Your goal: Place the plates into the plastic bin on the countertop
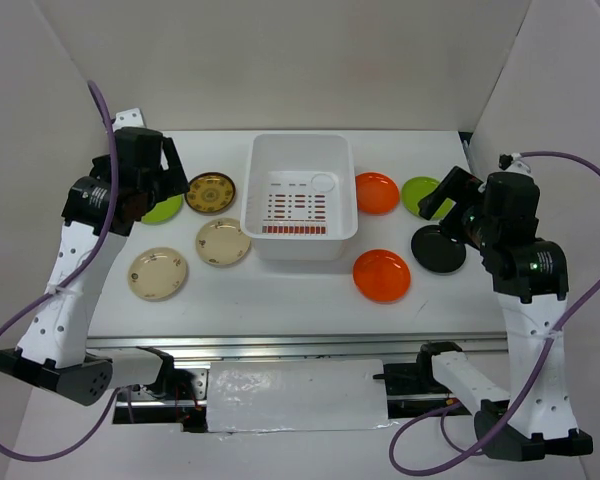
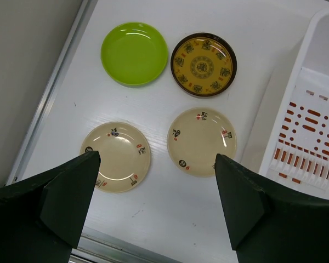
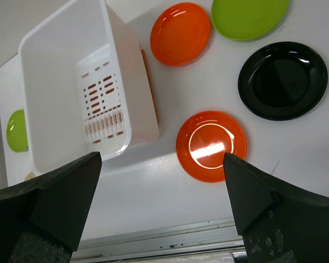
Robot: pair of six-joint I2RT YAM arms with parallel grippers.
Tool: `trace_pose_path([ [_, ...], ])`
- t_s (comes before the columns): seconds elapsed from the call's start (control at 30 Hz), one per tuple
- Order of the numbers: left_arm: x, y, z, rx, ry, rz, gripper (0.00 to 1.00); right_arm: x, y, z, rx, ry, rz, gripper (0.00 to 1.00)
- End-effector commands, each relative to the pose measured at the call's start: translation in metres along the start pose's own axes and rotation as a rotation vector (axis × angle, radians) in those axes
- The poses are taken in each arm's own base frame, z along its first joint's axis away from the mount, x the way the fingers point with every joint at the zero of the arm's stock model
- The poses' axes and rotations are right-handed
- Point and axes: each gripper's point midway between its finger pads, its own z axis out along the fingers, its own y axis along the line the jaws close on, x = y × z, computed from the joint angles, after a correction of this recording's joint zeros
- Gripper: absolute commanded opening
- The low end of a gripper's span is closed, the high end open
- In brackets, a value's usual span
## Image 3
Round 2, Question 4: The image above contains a black plate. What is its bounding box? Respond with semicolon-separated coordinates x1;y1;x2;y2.
237;42;328;121

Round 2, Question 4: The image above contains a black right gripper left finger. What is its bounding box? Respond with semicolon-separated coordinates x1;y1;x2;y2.
0;152;102;262

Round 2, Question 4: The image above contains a white plastic bin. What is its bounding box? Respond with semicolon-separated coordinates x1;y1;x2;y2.
19;1;160;174

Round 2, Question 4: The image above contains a green plate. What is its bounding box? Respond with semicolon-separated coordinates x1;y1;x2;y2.
211;0;289;41
6;109;29;152

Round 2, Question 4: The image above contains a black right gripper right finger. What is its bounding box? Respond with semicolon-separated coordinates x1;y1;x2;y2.
223;153;329;262

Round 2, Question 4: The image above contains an aluminium table rail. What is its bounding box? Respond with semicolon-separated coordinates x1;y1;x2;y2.
71;218;244;262

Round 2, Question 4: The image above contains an orange plate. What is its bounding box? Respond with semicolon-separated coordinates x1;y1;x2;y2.
175;110;248;183
150;2;211;66

